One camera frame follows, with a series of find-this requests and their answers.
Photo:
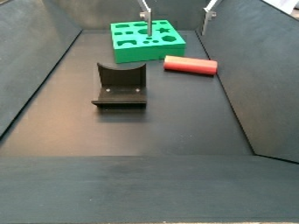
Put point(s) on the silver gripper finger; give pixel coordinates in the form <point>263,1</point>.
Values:
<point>146,15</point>
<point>210,14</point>

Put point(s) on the red oval cylinder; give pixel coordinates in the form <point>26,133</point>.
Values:
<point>191,65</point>

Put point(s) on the black cradle fixture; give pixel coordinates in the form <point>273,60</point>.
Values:
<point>122,86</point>

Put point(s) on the green foam shape-sorter block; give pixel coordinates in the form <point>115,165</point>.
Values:
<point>135,46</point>

